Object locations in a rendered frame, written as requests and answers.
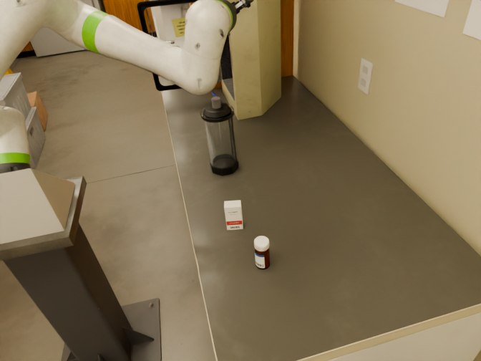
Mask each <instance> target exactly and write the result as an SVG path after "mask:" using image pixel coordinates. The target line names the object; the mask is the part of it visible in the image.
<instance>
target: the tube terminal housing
mask: <svg viewBox="0 0 481 361"><path fill-rule="evenodd" d="M229 44H230V51H231V54H232V61H233V69H232V74H233V89H234V97H235V101H234V100H233V98H232V97H231V95H230V93H229V91H228V89H227V87H226V86H225V84H224V83H223V79H222V82H221V83H222V90H223V94H224V95H225V97H226V99H227V101H228V103H229V105H231V106H232V107H233V109H234V113H235V116H236V117H237V119H238V120H242V119H246V118H250V117H257V116H261V115H263V114H264V113H265V112H266V111H267V110H268V109H269V108H270V107H271V106H272V105H273V104H275V103H276V102H277V101H278V100H279V99H280V98H281V0H254V1H253V2H252V3H251V6H250V7H249V8H248V7H246V8H245V7H244V8H243V9H241V10H240V13H238V14H237V20H236V24H235V26H234V28H233V29H232V30H231V31H230V36H229Z"/></svg>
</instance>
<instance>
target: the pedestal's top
mask: <svg viewBox="0 0 481 361"><path fill-rule="evenodd" d="M65 180H67V181H71V182H73V183H74V184H75V187H74V192H73V196H72V202H71V205H70V209H69V214H68V217H67V223H66V226H65V230H64V231H60V232H56V233H52V234H46V235H42V236H36V237H32V238H28V239H22V240H18V241H12V242H8V243H4V244H0V261H1V260H4V259H11V258H15V257H19V256H25V255H29V254H35V253H39V252H43V251H50V250H53V249H60V248H64V247H68V246H73V245H74V240H75V236H76V232H77V226H78V223H79V216H80V213H81V209H82V203H83V199H84V193H85V189H86V185H87V183H86V180H85V179H84V176H83V175H81V176H76V177H72V178H65Z"/></svg>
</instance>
